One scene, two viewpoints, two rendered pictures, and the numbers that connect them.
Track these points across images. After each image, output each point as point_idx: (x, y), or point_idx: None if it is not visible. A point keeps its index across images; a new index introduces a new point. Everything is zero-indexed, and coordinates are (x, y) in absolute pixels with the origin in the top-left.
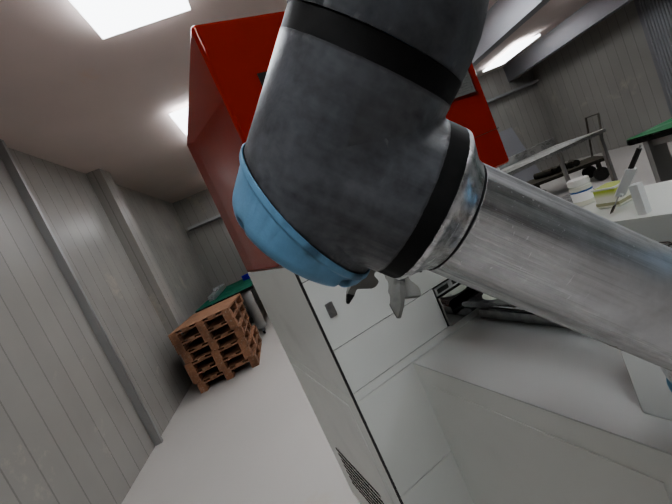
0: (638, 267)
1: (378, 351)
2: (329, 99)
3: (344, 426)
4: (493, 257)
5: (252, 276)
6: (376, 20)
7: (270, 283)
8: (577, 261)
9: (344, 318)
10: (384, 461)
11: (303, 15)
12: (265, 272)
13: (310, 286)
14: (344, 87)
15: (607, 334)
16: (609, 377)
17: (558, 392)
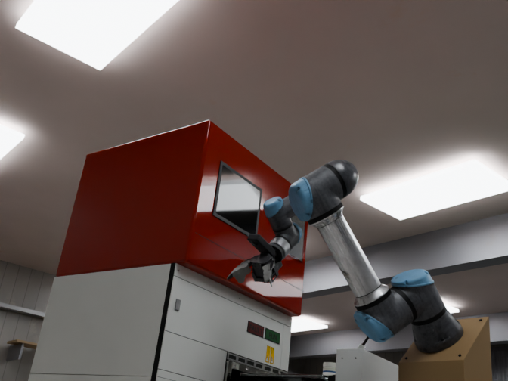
0: (360, 250)
1: (183, 357)
2: (330, 181)
3: None
4: (338, 227)
5: (64, 280)
6: (342, 176)
7: (106, 282)
8: (351, 240)
9: (180, 317)
10: None
11: (332, 168)
12: (109, 272)
13: (176, 281)
14: (333, 181)
15: (349, 264)
16: None
17: None
